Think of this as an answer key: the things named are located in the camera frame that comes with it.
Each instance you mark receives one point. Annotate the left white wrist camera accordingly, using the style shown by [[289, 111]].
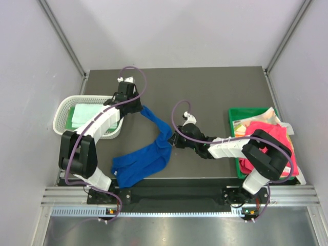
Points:
[[126, 80]]

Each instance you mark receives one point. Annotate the floral patterned towel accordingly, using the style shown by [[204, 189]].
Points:
[[268, 116]]

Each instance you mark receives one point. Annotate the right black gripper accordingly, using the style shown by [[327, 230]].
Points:
[[175, 140]]

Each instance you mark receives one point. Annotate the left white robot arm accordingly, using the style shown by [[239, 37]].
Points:
[[77, 154]]

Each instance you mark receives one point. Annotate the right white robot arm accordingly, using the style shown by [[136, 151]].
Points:
[[268, 156]]

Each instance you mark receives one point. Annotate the slotted grey cable duct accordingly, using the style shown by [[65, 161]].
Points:
[[107, 212]]

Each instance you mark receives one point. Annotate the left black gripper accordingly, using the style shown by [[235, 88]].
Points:
[[138, 108]]

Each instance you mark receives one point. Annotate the pink red towel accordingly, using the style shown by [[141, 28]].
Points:
[[279, 133]]

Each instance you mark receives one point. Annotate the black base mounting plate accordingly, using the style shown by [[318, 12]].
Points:
[[180, 195]]

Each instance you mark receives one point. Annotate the white perforated plastic basket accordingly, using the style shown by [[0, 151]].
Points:
[[63, 114]]

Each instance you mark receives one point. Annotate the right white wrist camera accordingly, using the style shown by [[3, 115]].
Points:
[[188, 118]]

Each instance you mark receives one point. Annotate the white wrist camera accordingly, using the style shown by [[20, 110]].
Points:
[[126, 80], [188, 118]]

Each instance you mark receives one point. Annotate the white mint towel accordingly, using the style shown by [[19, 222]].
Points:
[[83, 113]]

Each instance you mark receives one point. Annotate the green plastic bin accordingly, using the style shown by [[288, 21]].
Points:
[[239, 114]]

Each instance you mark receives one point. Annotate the aluminium frame rail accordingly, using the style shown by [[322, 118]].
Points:
[[281, 196]]

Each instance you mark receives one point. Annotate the green microfiber towel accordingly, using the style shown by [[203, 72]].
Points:
[[69, 120]]

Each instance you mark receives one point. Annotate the blue towel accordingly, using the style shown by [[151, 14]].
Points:
[[131, 168]]

